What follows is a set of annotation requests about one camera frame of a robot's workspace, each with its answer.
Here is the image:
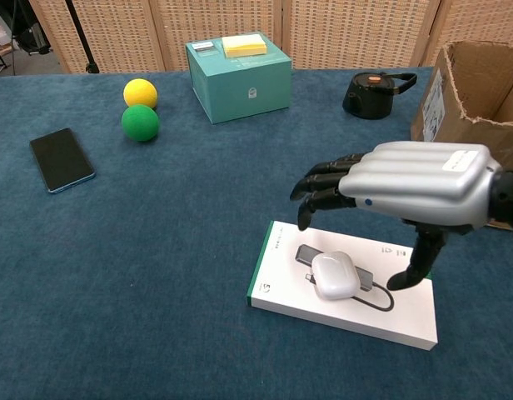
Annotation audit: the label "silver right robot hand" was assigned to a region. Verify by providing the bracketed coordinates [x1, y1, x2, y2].
[290, 140, 503, 292]

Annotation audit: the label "white earbuds case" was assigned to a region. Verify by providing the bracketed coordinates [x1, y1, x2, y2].
[311, 250, 358, 301]

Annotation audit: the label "open brown cardboard box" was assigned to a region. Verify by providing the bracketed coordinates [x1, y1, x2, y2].
[410, 39, 513, 233]

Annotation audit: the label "white USB hub box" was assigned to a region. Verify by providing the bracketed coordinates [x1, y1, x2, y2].
[247, 220, 440, 352]

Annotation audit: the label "teal cardboard product box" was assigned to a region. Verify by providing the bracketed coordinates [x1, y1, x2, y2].
[185, 32, 293, 125]

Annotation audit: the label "green foam ball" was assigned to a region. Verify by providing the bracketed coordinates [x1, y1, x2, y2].
[121, 103, 161, 143]

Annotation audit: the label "yellow foam ball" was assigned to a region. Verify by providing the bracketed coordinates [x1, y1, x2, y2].
[122, 77, 158, 110]

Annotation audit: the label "woven wooden folding screen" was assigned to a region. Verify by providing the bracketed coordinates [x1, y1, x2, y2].
[27, 0, 513, 75]

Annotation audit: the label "yellow sticky note pad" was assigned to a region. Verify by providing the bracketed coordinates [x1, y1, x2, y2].
[221, 34, 269, 59]

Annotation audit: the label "blue table mat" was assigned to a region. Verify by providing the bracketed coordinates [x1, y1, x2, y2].
[0, 66, 513, 400]

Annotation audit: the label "black tripod stand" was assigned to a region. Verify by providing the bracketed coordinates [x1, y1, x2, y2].
[63, 0, 101, 75]

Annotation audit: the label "black smartphone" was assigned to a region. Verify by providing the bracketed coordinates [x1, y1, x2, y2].
[29, 127, 97, 195]

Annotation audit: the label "black teapot with handle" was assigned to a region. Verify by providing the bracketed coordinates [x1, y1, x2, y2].
[341, 71, 419, 121]

